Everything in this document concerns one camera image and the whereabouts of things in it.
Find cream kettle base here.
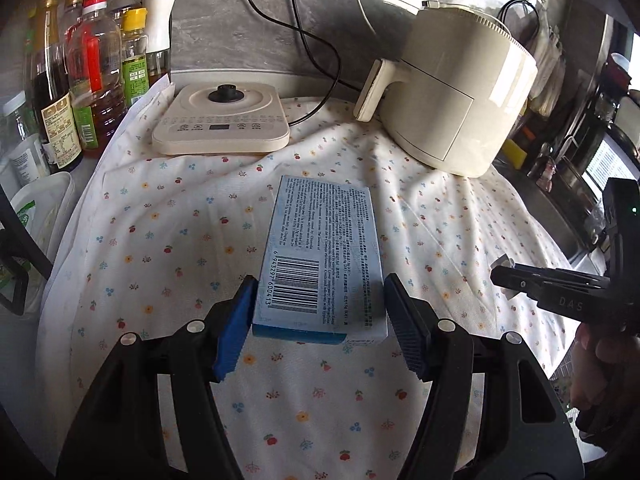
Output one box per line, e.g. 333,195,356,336
151,82,292,156

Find red capped oil bottle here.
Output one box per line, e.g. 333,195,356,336
65,0,128,152

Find cream air fryer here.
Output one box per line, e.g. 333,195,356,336
353,2,538,178

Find dark soy sauce bottle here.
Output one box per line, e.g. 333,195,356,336
30,0,84,171

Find white jar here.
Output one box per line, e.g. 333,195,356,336
9,135,49,187

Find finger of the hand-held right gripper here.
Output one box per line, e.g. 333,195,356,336
490,265,611,307

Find small white paper scrap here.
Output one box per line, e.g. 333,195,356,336
492,255,518,302

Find thin black cable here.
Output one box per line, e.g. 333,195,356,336
499,0,543,53

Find black power cable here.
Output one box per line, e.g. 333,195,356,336
238,0,368,126

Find yellow capped green label bottle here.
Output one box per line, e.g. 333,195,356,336
120,7,151,108

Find white spout bottle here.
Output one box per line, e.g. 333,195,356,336
142,0,177,86

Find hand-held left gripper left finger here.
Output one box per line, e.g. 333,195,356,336
55,274,258,480

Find person's right hand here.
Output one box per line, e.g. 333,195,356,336
572,322,640,438

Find black wire frame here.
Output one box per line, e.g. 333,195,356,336
0,195,53,317

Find floral white tablecloth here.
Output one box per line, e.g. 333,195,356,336
37,95,576,480

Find white plastic container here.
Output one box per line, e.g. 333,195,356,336
0,171,76,303

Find yellow sponge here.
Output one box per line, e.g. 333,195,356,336
502,140,531,169

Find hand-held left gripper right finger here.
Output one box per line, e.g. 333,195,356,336
382,272,586,480

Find blue printed carton box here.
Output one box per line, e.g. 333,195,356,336
251,175,390,346

